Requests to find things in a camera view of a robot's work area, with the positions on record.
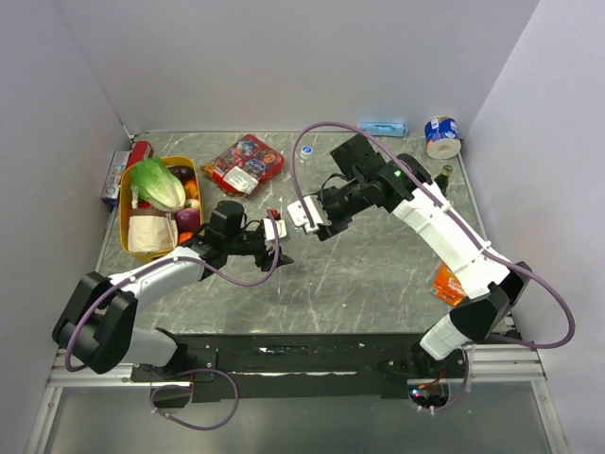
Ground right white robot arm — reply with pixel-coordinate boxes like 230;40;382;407
314;134;528;377

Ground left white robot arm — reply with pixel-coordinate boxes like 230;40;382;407
52;201;293;380

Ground green glass bottle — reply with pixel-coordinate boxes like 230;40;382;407
434;165;453;197

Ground orange fruit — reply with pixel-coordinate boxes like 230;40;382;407
178;232;194;245

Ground red onion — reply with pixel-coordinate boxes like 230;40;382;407
176;208;201;233

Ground red snack package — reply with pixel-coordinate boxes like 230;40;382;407
200;134;285;197

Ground blue tissue pack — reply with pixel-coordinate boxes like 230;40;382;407
357;122;408;138

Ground dark eggplant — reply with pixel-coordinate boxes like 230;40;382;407
168;166;196;182

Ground beige paper bag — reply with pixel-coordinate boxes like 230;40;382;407
127;214;178;253

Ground green cabbage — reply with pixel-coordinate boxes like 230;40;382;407
130;157;186;213

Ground orange razor box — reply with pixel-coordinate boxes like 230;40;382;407
431;263;466;306

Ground yellow plastic basket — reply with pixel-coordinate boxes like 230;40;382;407
116;156;199;264

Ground grey foil box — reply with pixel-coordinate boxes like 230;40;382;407
101;150;130;206

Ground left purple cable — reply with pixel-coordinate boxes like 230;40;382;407
64;210;283;430

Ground purple cable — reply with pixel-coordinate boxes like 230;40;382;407
64;210;283;430
291;120;577;412

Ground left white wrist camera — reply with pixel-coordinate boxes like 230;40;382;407
263;208;287;242

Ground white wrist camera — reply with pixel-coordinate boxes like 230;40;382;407
287;195;331;234
263;208;287;242

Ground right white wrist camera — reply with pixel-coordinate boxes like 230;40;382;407
287;195;331;234

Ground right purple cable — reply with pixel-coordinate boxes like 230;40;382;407
291;120;577;412

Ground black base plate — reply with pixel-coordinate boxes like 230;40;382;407
130;333;465;403

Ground aluminium rail frame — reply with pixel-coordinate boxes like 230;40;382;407
25;344;569;453

